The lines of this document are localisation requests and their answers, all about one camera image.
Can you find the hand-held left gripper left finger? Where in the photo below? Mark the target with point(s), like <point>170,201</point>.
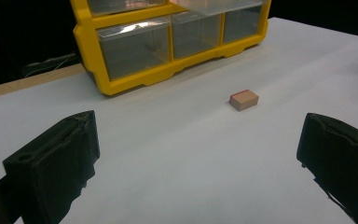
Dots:
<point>52,161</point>

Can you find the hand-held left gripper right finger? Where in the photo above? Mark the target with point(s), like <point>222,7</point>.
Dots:
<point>341,155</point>

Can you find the small wooden block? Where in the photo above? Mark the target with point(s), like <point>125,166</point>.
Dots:
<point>245,100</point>

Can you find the yellow drawer cabinet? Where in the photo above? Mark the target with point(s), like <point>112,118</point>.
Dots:
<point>88,43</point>

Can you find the white table cover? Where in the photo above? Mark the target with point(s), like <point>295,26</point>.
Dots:
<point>180,155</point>

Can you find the clear plastic drawer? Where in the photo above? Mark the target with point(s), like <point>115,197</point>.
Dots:
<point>241,25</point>
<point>121,5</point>
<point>195,34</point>
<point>217,5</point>
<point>133,49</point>

